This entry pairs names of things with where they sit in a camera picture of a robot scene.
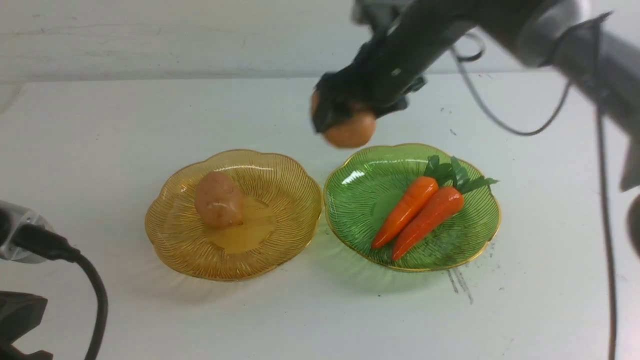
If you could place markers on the green ribbed plastic plate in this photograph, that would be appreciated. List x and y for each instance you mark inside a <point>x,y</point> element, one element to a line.
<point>360,194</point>

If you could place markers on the amber ribbed plastic plate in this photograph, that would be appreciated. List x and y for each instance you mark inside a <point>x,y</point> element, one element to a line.
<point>282,202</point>

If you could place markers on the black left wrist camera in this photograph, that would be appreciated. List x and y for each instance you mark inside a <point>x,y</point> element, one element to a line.
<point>16,224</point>

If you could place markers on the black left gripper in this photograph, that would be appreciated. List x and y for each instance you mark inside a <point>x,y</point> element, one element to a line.
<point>20,312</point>

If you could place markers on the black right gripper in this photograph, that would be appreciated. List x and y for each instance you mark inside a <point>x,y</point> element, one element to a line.
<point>408,37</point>

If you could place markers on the orange toy carrot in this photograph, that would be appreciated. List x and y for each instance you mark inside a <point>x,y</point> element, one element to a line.
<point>413,200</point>
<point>444,204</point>

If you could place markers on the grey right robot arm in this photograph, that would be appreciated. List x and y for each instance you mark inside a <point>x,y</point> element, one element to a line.
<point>560,34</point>

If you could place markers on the brown toy potato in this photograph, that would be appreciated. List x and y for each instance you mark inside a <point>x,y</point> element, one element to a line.
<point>219,201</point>
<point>354,133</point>

